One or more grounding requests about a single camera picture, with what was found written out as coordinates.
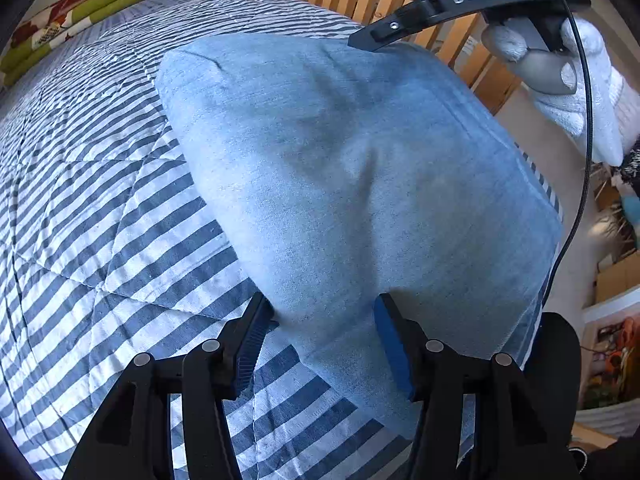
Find green folded blanket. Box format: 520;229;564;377
0;0;151;73
0;0;152;89

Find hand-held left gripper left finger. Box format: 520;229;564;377
62;291;276;480

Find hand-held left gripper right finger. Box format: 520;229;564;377
374;293;571;480

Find person's right hand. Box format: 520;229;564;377
481;12;627;167

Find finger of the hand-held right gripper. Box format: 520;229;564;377
348;0;442;54

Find cardboard box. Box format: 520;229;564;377
595;251;640;307

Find blue white striped quilt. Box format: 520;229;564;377
0;0;566;480

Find person's black trouser leg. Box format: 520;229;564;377
520;312;640;480

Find folded green red blankets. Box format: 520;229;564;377
10;0;154;49

